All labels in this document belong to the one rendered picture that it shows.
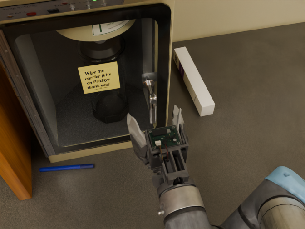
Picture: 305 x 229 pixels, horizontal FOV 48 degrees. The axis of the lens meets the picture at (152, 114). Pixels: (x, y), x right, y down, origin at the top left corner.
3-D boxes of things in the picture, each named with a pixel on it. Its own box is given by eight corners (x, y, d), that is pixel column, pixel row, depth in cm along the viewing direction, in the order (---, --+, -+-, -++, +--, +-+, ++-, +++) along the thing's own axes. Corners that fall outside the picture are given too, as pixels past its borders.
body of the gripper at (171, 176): (181, 120, 65) (201, 175, 58) (178, 144, 72) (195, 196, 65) (142, 127, 64) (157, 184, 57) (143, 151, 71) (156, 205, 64)
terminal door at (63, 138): (49, 154, 87) (-11, 25, 55) (164, 132, 91) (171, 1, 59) (49, 156, 86) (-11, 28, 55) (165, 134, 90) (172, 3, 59)
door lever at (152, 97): (154, 106, 80) (143, 107, 80) (154, 77, 72) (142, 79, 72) (159, 124, 77) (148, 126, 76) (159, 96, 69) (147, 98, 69)
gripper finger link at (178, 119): (189, 93, 71) (183, 128, 66) (187, 111, 76) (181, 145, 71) (174, 91, 72) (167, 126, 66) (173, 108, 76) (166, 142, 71)
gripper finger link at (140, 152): (142, 126, 71) (168, 154, 67) (143, 131, 73) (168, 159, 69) (124, 137, 70) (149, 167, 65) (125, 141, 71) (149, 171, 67)
